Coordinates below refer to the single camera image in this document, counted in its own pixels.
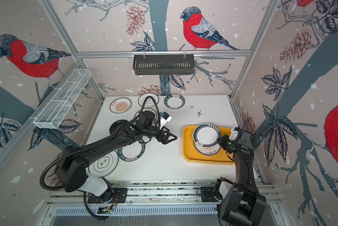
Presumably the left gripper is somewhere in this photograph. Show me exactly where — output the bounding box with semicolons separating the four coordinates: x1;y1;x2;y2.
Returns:
143;124;178;144

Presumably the orange sunburst plate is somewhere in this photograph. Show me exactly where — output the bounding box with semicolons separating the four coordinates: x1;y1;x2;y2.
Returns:
110;98;132;114
134;108;158;120
193;142;221;156

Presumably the yellow plastic bin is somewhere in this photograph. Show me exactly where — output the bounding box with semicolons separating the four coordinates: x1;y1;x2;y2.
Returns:
183;125;234;165

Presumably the green lettered rim plate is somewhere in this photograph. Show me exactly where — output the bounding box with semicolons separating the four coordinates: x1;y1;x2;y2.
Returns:
117;139;145;162

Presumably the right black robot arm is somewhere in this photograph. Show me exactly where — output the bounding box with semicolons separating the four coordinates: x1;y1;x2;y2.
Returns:
217;127;266;226

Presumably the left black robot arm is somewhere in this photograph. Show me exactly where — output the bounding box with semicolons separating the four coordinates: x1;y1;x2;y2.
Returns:
40;109;177;203

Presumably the dark green rim plate back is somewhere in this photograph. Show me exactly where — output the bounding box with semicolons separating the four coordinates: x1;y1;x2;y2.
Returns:
164;94;185;110

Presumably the white plate grey emblem back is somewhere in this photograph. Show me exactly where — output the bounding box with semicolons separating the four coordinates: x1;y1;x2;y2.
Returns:
138;93;159;108

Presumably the white plate grey emblem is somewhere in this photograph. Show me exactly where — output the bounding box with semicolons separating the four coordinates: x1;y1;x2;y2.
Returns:
138;93;159;108
88;151;119;178

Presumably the small black plate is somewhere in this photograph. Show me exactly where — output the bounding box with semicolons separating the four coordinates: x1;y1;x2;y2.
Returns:
109;120;128;135

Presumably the white plate grey emblem front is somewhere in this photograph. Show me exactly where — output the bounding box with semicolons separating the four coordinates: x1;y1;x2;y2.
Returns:
88;151;119;178

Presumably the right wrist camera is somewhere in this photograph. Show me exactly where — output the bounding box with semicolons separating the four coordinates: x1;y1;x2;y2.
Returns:
229;127;240;141

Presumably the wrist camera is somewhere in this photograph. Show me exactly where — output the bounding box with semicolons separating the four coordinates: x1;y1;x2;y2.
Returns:
160;112;172;125
229;127;240;141

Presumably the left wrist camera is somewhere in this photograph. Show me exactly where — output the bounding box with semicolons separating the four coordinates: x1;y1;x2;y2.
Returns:
160;112;172;125

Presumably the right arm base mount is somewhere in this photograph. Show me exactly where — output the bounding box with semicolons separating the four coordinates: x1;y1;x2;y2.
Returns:
200;187;223;202

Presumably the black wire wall basket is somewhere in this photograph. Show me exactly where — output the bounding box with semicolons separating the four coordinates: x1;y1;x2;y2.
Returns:
133;54;195;75

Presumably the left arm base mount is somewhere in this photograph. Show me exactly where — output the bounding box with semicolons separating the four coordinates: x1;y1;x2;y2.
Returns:
88;188;128;204

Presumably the white mesh wall shelf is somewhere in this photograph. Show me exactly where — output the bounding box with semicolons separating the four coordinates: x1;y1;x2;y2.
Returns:
33;69;91;129

